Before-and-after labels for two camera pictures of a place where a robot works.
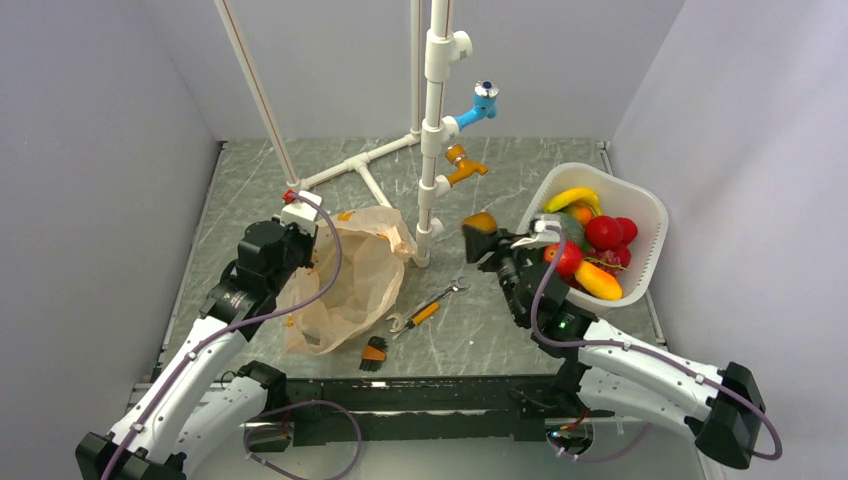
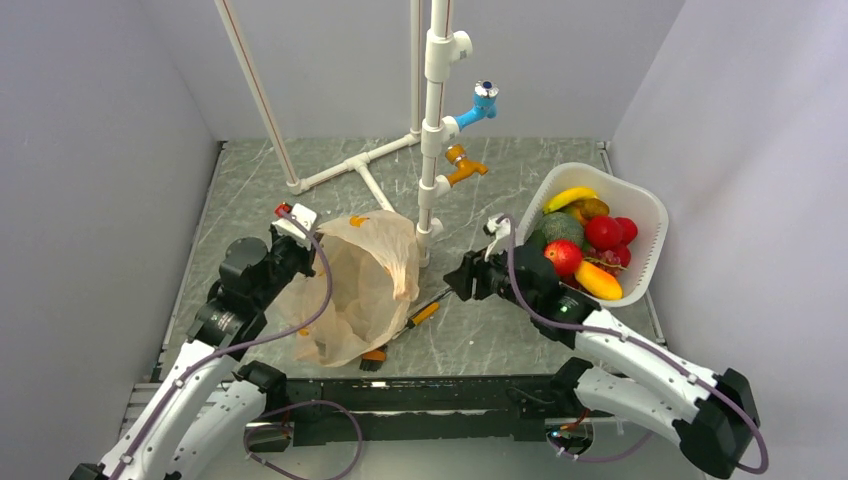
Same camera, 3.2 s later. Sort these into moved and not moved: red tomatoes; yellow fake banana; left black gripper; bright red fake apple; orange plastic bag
Moved: orange plastic bag
Not moved: bright red fake apple; yellow fake banana; left black gripper; red tomatoes
